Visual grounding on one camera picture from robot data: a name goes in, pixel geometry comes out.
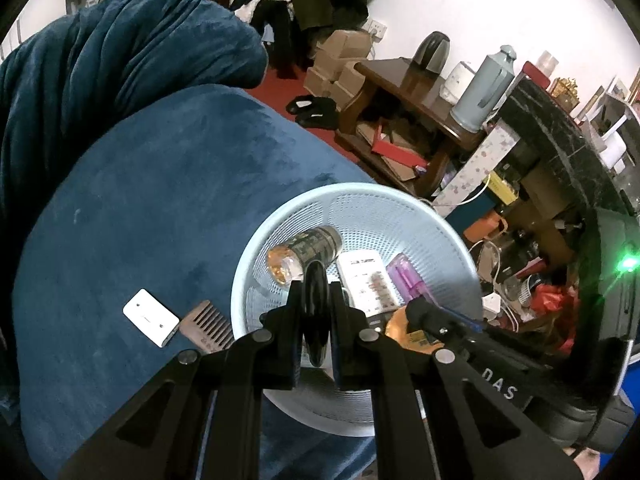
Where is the white square box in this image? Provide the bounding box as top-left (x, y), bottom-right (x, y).
top-left (122, 288), bottom-right (181, 348)

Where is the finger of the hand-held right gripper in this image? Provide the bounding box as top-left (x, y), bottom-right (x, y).
top-left (404, 296), bottom-right (488, 356)

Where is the orange plastic item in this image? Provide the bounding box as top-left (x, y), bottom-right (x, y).
top-left (464, 210), bottom-right (508, 241)

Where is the light blue thermos flask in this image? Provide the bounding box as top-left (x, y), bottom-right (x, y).
top-left (450, 45), bottom-right (517, 133)

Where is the black electric kettle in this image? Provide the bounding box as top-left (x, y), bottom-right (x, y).
top-left (412, 31), bottom-right (451, 73)

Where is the dark wooden side table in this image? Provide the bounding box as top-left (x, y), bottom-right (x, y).
top-left (334, 57), bottom-right (488, 196)

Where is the black slipper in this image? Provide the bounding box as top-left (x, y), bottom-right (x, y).
top-left (286, 95), bottom-right (323, 115)
top-left (295, 99), bottom-right (340, 128)

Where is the light blue plastic basket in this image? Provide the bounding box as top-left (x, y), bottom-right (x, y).
top-left (231, 182), bottom-right (485, 437)

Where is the red plastic bag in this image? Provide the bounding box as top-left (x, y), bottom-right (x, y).
top-left (530, 282), bottom-right (581, 356)

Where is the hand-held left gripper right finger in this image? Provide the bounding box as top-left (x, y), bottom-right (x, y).
top-left (330, 282), bottom-right (581, 480)

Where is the brown wooden comb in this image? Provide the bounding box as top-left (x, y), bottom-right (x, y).
top-left (177, 300), bottom-right (236, 353)

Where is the stack of cardboard boxes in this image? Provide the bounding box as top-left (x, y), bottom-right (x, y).
top-left (304, 30), bottom-right (373, 108)

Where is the yellow box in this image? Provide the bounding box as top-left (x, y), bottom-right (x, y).
top-left (487, 170), bottom-right (518, 206)

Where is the black marble counter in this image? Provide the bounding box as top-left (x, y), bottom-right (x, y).
top-left (500, 80), bottom-right (631, 211)

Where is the black round disc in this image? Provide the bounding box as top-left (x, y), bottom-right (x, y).
top-left (304, 259), bottom-right (332, 367)

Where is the bunched blue blanket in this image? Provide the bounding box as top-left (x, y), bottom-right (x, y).
top-left (0, 0), bottom-right (268, 271)

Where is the patterned paper board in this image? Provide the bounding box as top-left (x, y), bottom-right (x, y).
top-left (432, 125), bottom-right (521, 211)

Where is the purple screwdriver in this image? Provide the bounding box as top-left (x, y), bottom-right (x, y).
top-left (386, 254), bottom-right (432, 306)

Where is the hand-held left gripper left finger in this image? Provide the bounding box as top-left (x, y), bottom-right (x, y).
top-left (60, 280), bottom-right (306, 480)

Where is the yellow tape measure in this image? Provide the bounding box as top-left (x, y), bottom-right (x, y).
top-left (382, 305), bottom-right (446, 356)

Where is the red box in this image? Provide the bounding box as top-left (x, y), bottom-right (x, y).
top-left (520, 61), bottom-right (551, 93)

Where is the dark amber bottle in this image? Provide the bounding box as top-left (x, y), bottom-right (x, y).
top-left (266, 226), bottom-right (343, 286)

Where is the red cardboard piece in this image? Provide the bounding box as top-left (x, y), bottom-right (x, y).
top-left (370, 135), bottom-right (428, 171)

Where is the gold ornament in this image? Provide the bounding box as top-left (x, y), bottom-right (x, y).
top-left (550, 77), bottom-right (581, 106)

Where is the small white appliance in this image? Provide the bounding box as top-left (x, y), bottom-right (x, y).
top-left (440, 61), bottom-right (476, 106)

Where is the blue plush cover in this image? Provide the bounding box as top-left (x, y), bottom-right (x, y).
top-left (10, 84), bottom-right (386, 480)

